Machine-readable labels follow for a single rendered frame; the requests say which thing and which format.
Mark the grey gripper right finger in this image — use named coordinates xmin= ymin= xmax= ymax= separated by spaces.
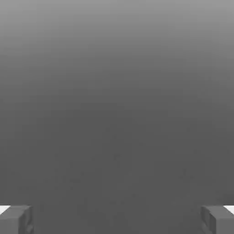
xmin=200 ymin=205 xmax=234 ymax=234

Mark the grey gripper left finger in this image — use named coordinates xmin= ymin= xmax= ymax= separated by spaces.
xmin=0 ymin=205 xmax=35 ymax=234

